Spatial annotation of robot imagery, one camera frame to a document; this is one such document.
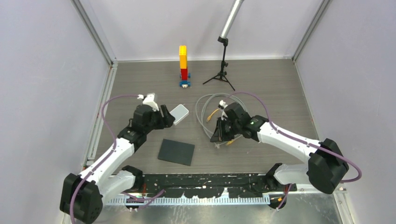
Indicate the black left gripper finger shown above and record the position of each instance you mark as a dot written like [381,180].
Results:
[169,119]
[164,109]

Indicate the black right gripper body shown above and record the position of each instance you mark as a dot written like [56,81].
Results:
[230,128]

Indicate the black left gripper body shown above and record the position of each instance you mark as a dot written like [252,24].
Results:
[157,122]

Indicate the white network switch box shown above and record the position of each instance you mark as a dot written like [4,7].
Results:
[179,113]

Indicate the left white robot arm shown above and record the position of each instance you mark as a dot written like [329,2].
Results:
[84,195]

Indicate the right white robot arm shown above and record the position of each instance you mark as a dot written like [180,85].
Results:
[321,167]

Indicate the dark grey foam pad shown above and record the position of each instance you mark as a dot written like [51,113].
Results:
[176,152]

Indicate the colourful toy block tower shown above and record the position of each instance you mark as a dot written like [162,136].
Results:
[183,62]

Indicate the black tripod with silver pole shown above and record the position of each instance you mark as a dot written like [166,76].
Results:
[222,38]

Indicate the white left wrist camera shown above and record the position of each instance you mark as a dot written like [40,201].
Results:
[150,100]

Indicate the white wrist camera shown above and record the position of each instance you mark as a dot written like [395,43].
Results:
[222,106]
[150,100]

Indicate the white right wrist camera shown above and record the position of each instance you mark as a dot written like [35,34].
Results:
[222,106]

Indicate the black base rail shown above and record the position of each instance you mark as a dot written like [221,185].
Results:
[205,189]

